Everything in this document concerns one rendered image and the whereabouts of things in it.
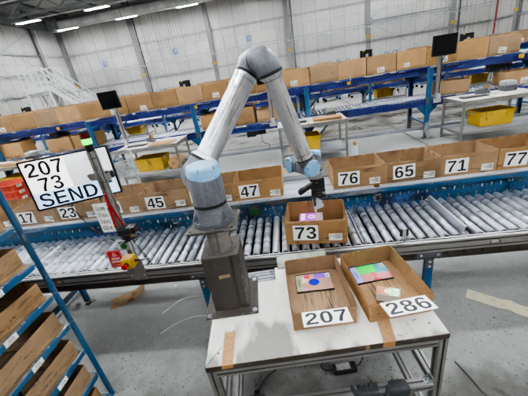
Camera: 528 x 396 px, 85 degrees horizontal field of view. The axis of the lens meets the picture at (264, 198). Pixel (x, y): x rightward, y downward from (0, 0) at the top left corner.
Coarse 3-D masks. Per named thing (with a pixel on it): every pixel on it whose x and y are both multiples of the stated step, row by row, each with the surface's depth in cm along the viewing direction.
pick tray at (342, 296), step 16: (320, 256) 157; (288, 272) 161; (304, 272) 161; (336, 272) 157; (288, 288) 149; (336, 288) 146; (304, 304) 140; (320, 304) 138; (336, 304) 137; (352, 304) 130
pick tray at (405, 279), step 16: (352, 256) 157; (368, 256) 158; (384, 256) 159; (400, 256) 147; (400, 272) 150; (352, 288) 143; (368, 288) 142; (400, 288) 139; (416, 288) 136; (368, 304) 122; (368, 320) 126
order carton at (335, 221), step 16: (288, 208) 211; (304, 208) 209; (320, 208) 207; (336, 208) 205; (288, 224) 183; (304, 224) 181; (320, 224) 179; (336, 224) 178; (288, 240) 188; (304, 240) 187; (320, 240) 185; (336, 240) 183
